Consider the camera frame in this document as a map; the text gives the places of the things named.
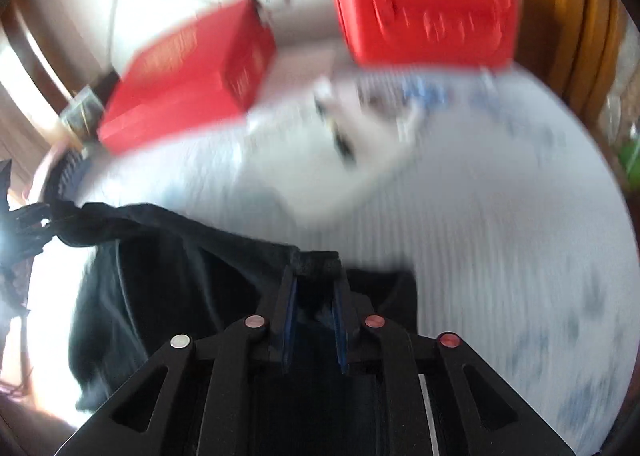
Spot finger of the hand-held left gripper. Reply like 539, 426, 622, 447
7, 202, 62, 257

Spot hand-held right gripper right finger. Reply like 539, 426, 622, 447
334, 267, 576, 456

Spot white cloth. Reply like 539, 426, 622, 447
249, 75, 418, 224

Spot dark ribbed object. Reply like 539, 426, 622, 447
24, 143, 101, 204

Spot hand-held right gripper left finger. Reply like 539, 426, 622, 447
55, 266, 302, 456

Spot small dark box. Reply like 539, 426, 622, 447
59, 85, 107, 148

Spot white printed bed sheet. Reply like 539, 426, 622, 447
30, 64, 632, 456

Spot black garment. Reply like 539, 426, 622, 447
49, 200, 419, 413

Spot red cardboard box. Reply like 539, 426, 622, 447
96, 0, 277, 155

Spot red plastic case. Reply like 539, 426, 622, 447
327, 0, 519, 71

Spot green object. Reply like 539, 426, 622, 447
619, 139, 640, 171

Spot wooden headboard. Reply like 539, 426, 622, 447
509, 0, 633, 113

